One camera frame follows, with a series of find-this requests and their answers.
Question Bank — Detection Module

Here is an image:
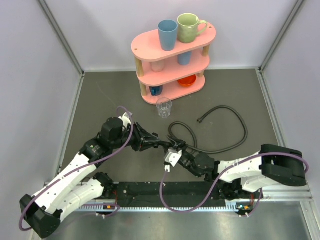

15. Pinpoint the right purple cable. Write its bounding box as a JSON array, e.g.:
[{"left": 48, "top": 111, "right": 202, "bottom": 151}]
[{"left": 159, "top": 152, "right": 311, "bottom": 218}]

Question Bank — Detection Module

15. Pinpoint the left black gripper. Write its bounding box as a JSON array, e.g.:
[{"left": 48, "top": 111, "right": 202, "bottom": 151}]
[{"left": 111, "top": 121, "right": 161, "bottom": 152}]

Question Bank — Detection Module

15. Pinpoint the black corrugated hose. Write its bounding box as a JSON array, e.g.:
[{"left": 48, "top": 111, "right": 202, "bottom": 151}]
[{"left": 166, "top": 105, "right": 249, "bottom": 154}]

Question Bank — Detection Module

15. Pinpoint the pink cup middle shelf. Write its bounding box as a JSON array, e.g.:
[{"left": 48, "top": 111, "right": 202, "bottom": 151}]
[{"left": 150, "top": 60, "right": 165, "bottom": 73}]

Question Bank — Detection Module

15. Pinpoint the green ceramic mug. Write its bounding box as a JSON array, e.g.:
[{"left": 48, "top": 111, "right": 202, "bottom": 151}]
[{"left": 177, "top": 13, "right": 208, "bottom": 44}]

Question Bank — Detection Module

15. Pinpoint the dark blue mug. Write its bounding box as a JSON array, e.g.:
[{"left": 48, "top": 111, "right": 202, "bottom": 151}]
[{"left": 149, "top": 85, "right": 163, "bottom": 97}]

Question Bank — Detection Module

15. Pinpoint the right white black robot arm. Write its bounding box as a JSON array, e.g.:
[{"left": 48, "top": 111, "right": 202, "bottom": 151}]
[{"left": 164, "top": 138, "right": 309, "bottom": 199}]

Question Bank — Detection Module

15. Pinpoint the clear plastic cup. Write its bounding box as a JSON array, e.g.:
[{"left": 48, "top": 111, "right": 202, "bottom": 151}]
[{"left": 156, "top": 97, "right": 172, "bottom": 118}]

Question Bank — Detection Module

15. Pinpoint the black valve fitting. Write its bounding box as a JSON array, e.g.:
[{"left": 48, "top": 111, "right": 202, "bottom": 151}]
[{"left": 152, "top": 133, "right": 172, "bottom": 151}]

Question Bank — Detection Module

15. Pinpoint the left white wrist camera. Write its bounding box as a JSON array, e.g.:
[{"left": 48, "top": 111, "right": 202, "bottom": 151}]
[{"left": 118, "top": 112, "right": 133, "bottom": 129}]

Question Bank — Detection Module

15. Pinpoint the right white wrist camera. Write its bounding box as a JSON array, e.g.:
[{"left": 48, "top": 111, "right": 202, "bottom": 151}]
[{"left": 164, "top": 148, "right": 183, "bottom": 173}]

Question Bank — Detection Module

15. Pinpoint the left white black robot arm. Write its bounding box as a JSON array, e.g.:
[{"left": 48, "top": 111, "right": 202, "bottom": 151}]
[{"left": 19, "top": 113, "right": 162, "bottom": 239}]

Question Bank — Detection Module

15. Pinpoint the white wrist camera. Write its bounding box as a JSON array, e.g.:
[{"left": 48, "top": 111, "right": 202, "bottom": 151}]
[
  {"left": 164, "top": 148, "right": 183, "bottom": 173},
  {"left": 118, "top": 112, "right": 133, "bottom": 129}
]

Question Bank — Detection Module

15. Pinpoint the orange bowl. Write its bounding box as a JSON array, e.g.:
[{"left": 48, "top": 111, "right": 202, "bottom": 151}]
[{"left": 177, "top": 74, "right": 197, "bottom": 87}]

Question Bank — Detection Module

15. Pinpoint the blue cup middle shelf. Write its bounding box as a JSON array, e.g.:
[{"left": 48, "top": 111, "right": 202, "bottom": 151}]
[{"left": 177, "top": 51, "right": 192, "bottom": 66}]

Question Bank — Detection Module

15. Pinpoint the blue tumbler on top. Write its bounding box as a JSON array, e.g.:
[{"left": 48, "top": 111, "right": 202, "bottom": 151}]
[{"left": 158, "top": 19, "right": 178, "bottom": 52}]

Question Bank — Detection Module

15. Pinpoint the aluminium rail frame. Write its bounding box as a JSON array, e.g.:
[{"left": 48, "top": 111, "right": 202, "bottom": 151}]
[{"left": 42, "top": 181, "right": 313, "bottom": 213}]

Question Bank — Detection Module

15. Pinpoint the pink three-tier shelf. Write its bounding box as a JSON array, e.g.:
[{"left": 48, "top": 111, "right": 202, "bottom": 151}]
[{"left": 131, "top": 23, "right": 216, "bottom": 105}]

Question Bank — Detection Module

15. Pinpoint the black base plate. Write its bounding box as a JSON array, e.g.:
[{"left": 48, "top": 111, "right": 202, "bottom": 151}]
[{"left": 100, "top": 182, "right": 239, "bottom": 208}]

